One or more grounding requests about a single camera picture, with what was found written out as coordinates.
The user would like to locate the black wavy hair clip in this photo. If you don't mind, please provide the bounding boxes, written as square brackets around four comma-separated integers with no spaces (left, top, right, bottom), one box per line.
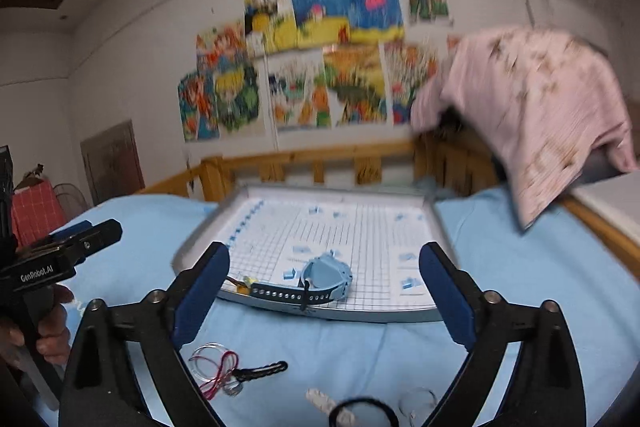
[232,361,288,383]

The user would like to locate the person's left hand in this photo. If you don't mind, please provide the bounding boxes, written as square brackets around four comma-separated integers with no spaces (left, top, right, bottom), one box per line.
[1,285,74,369]

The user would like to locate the red checkered cloth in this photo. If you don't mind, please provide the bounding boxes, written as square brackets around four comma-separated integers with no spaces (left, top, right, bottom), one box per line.
[12,181,66,247]

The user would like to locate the grey grid-lined tray box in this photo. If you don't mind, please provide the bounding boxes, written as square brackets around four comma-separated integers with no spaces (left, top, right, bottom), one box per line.
[171,184,455,323]

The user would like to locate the light blue cartoon bedsheet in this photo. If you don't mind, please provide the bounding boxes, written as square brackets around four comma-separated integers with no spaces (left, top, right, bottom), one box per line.
[67,188,639,426]

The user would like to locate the clear glass bangle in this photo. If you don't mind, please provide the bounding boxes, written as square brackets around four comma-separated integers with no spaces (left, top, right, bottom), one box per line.
[398,387,438,419]

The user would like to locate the brown wooden door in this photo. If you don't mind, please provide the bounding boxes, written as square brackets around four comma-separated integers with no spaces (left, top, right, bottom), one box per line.
[80,120,145,205]

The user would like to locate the white mattress edge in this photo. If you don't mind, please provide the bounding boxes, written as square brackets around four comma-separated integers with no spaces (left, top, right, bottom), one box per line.
[572,171,640,243]

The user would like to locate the pink embroidered blanket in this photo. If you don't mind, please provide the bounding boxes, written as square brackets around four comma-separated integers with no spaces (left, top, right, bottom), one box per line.
[410,26,638,229]

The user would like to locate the black round hair tie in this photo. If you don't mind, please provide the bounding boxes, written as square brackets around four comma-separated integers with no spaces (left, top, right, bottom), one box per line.
[326,397,402,427]

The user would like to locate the white bead bracelet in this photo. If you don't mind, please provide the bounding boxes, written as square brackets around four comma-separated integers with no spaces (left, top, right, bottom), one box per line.
[304,387,357,425]

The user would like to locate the children's drawings on wall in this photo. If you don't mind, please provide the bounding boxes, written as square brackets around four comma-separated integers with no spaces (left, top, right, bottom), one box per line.
[177,0,454,142]

